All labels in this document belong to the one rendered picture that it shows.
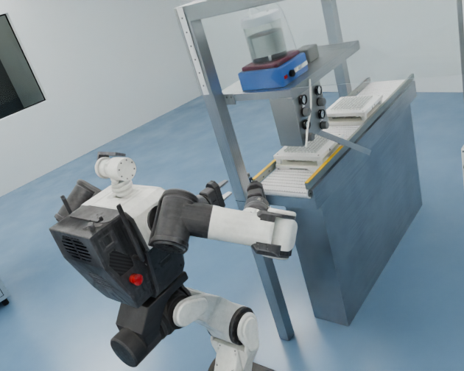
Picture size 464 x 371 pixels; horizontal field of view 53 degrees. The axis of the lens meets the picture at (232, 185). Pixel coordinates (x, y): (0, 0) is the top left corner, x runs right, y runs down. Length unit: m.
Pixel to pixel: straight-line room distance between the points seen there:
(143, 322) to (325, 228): 1.05
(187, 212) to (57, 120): 5.60
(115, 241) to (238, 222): 0.33
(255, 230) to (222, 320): 0.62
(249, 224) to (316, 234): 1.07
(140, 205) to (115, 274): 0.19
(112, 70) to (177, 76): 1.11
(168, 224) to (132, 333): 0.43
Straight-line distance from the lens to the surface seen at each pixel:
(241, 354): 1.86
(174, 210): 1.19
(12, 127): 6.54
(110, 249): 1.27
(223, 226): 1.18
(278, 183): 2.05
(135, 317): 1.48
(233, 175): 2.01
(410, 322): 2.55
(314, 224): 2.20
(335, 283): 2.38
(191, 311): 1.55
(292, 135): 1.82
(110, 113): 7.02
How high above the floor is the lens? 1.79
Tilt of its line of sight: 25 degrees down
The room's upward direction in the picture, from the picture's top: 18 degrees counter-clockwise
